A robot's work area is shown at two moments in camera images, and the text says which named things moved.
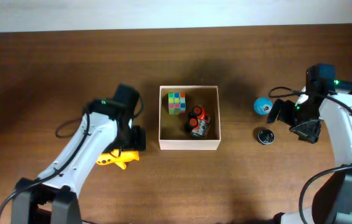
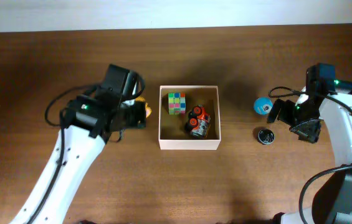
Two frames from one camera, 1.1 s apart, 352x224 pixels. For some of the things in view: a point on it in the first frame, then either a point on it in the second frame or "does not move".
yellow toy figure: [119, 158] → [147, 109]
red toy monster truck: [199, 121] does not move
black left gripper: [139, 142] → [141, 123]
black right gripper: [309, 134] does not move
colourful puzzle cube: [177, 103] does not move
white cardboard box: [189, 117] does not move
